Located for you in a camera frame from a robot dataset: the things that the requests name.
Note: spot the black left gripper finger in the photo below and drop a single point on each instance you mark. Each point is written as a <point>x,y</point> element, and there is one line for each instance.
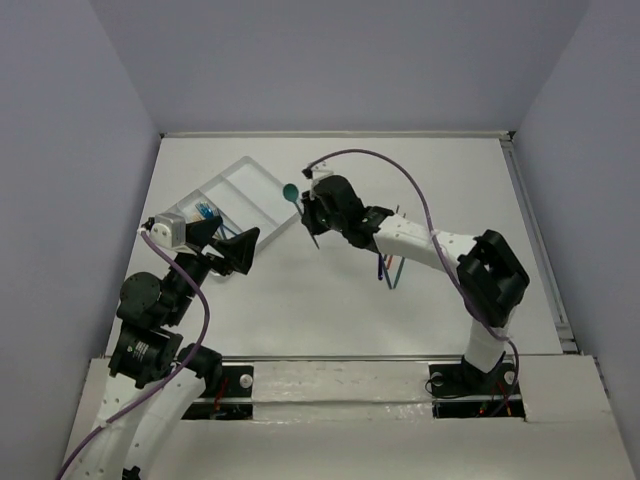
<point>238,252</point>
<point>200,234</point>

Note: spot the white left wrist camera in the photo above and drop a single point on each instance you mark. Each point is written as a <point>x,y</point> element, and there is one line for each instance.
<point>167,230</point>

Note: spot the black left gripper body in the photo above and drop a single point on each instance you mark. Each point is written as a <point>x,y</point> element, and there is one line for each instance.
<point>211,251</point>

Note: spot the green plastic knife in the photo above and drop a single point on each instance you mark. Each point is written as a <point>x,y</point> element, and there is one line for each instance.
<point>398,273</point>

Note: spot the blue plastic knife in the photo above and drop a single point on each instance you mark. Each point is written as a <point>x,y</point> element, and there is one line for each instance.
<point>387,276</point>

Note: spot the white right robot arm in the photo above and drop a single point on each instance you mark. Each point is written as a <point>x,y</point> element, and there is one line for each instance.
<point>484,269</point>

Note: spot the dark purple plastic spoon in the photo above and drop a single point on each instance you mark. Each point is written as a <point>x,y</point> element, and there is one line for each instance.
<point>380,267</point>

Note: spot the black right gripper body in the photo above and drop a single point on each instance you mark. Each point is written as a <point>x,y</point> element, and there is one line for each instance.
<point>319,219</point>

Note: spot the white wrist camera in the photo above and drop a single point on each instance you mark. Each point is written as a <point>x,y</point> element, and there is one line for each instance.
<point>167,230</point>
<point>317,172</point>

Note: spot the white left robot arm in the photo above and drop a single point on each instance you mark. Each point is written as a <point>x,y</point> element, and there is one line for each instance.
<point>159,364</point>

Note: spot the teal plastic spoon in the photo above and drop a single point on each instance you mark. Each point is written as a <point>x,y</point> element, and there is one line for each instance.
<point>291,194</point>

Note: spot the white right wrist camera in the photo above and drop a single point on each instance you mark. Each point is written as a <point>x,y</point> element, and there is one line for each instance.
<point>317,172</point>

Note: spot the clear divided utensil tray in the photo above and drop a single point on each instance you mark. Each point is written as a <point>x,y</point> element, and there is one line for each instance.
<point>249,196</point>

